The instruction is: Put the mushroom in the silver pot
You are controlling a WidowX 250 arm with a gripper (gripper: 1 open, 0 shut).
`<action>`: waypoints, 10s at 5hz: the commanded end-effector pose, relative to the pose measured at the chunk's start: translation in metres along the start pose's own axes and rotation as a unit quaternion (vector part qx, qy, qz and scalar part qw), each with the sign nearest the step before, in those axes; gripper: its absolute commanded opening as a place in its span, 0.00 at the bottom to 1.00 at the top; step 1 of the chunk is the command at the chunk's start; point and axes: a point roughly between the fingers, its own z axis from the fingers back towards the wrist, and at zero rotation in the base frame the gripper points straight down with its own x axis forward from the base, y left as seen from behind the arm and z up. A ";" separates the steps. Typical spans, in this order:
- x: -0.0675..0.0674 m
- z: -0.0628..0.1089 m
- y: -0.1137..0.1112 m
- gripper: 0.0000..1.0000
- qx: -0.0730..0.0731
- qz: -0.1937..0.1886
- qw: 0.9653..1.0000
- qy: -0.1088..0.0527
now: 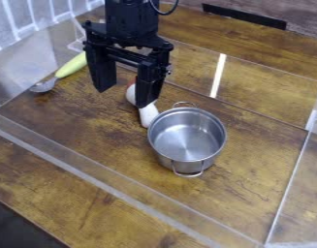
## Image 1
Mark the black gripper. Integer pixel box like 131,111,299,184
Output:
81,0,175,109

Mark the white red toy mushroom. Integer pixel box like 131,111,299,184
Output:
125,81,159,128

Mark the silver metal pot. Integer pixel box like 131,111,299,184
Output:
147,102,226,178

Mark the black strip on table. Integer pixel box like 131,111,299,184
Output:
202,3,287,30

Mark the green handled metal spoon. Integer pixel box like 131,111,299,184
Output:
29,52,86,93

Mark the black cable loop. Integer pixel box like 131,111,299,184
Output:
147,0,180,16

